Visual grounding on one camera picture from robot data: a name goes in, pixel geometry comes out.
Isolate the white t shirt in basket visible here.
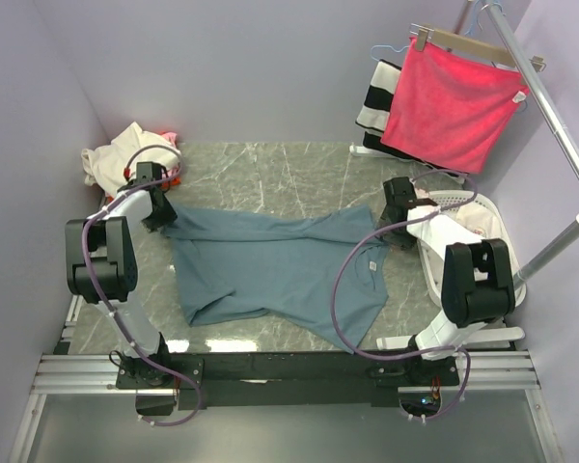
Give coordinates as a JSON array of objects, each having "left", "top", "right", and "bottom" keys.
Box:
[{"left": 417, "top": 189, "right": 505, "bottom": 239}]

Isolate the red towel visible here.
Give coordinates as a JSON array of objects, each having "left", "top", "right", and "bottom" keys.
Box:
[{"left": 381, "top": 38, "right": 530, "bottom": 174}]

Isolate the wooden clip hanger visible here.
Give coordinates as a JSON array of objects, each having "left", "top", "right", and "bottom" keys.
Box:
[{"left": 409, "top": 22, "right": 547, "bottom": 73}]

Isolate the black base beam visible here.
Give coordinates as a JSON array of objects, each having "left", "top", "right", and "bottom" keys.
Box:
[{"left": 109, "top": 350, "right": 460, "bottom": 416}]

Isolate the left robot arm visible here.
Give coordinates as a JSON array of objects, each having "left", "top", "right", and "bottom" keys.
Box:
[{"left": 65, "top": 161, "right": 177, "bottom": 388}]

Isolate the blue t shirt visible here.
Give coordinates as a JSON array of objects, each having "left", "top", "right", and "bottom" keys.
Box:
[{"left": 162, "top": 204, "right": 388, "bottom": 349}]

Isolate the black white striped cloth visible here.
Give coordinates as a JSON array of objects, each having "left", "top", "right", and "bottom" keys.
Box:
[{"left": 355, "top": 60, "right": 440, "bottom": 170}]

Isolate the metal clothes rack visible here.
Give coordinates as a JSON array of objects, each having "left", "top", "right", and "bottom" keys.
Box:
[{"left": 377, "top": 1, "right": 579, "bottom": 360}]

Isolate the aluminium rail frame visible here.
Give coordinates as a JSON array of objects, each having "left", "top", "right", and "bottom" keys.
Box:
[{"left": 11, "top": 304, "right": 564, "bottom": 462}]

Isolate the white laundry basket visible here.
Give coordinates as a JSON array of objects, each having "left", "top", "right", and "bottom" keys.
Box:
[{"left": 407, "top": 192, "right": 519, "bottom": 306}]

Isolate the pink folded t shirt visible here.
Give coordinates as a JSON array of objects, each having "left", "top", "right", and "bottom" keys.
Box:
[{"left": 152, "top": 132, "right": 182, "bottom": 191}]

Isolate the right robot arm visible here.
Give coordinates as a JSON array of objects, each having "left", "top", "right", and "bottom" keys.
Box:
[{"left": 377, "top": 177, "right": 516, "bottom": 385}]

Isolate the blue wire hanger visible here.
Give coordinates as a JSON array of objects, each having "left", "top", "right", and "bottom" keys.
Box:
[{"left": 370, "top": 44, "right": 409, "bottom": 62}]

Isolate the cream folded t shirt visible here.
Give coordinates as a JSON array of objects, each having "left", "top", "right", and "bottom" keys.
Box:
[{"left": 81, "top": 122, "right": 170, "bottom": 198}]

